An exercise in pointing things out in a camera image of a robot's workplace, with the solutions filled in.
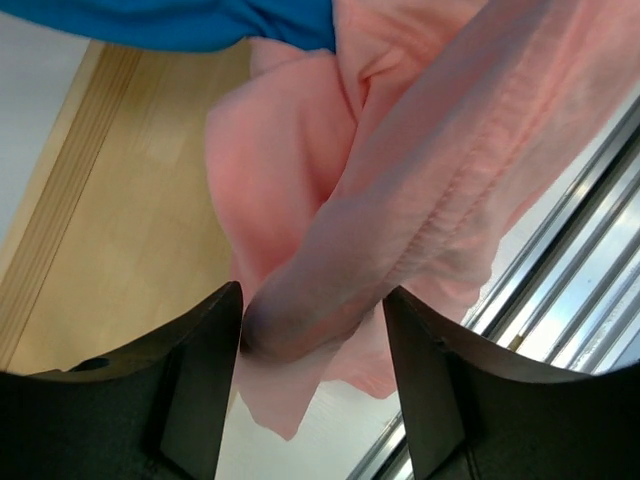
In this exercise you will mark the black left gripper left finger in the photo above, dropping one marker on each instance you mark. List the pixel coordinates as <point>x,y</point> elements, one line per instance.
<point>154,408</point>

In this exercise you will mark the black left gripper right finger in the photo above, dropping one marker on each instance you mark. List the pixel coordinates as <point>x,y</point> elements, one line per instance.
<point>475,410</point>

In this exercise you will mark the pink t-shirt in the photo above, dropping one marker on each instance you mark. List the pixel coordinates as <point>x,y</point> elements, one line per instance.
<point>400,159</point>

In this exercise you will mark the blue t-shirt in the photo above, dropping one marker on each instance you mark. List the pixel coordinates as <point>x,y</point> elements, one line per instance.
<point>193,26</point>

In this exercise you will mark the aluminium mounting rail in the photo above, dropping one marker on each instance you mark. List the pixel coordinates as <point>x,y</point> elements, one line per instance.
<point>570,299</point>

